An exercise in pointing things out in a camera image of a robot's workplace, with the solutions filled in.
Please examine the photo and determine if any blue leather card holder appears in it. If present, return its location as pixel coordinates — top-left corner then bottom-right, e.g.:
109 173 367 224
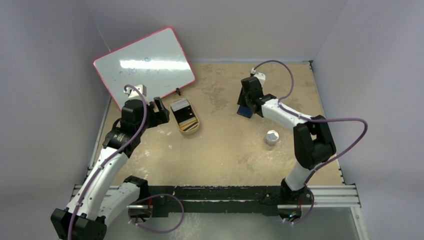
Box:
236 105 253 119

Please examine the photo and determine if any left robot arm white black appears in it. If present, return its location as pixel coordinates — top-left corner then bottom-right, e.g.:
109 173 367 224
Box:
50 97 170 240

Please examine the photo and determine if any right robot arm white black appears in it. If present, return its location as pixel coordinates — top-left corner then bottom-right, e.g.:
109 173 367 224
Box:
237 76 336 204

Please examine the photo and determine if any beige oval card tray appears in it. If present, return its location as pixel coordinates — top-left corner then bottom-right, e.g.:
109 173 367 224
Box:
171 102 200 135

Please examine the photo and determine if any clear jar of paper clips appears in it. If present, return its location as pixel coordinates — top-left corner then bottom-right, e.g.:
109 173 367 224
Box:
264 130 279 146

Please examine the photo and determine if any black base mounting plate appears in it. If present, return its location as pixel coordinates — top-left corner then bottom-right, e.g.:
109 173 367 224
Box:
134 185 313 219

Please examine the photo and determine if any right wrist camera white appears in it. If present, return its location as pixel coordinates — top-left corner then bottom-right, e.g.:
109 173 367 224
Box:
250 68 266 86

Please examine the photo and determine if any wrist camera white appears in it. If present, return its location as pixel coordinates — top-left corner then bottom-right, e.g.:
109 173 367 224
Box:
250 68 266 86
124 84 147 100

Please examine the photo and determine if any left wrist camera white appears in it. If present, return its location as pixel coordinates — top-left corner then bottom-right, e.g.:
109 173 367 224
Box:
124 84 147 100

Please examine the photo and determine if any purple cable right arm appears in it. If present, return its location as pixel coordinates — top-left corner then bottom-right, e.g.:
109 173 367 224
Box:
252 59 369 226

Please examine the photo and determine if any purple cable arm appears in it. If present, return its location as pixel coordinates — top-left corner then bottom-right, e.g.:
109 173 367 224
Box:
252 59 369 226
67 84 149 240

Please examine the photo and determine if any whiteboard with pink frame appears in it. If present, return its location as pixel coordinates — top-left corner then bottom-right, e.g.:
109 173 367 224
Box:
93 27 196 108

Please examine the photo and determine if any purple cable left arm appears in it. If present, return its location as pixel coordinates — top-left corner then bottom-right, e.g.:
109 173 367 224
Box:
67 84 149 240

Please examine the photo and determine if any aluminium rail frame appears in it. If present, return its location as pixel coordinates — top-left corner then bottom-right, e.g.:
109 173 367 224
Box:
67 183 362 210

